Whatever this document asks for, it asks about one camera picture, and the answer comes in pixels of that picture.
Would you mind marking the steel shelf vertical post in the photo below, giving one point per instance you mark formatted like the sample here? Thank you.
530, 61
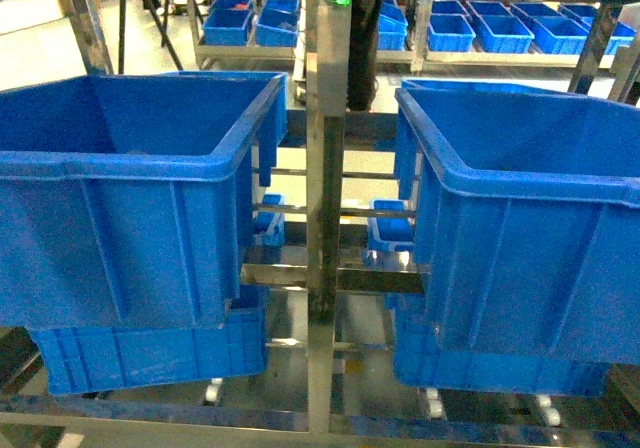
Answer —
327, 55

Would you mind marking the lower blue crate right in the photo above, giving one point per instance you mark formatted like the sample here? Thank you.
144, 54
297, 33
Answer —
419, 362

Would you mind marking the lower blue crate left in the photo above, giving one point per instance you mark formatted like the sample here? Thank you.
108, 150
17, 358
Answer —
96, 359

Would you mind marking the large blue container left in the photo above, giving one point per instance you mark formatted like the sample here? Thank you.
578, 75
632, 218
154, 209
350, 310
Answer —
128, 201

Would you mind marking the blue crate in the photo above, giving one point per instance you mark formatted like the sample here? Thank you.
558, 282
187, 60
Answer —
419, 362
96, 359

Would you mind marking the large blue container right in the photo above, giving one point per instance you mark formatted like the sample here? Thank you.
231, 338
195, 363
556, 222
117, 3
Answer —
527, 219

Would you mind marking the blue bin far shelf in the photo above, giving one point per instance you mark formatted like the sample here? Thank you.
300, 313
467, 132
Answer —
277, 24
449, 28
392, 27
229, 23
497, 29
554, 33

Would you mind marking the large blue container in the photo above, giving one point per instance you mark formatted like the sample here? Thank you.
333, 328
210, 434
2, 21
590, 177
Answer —
527, 219
128, 201

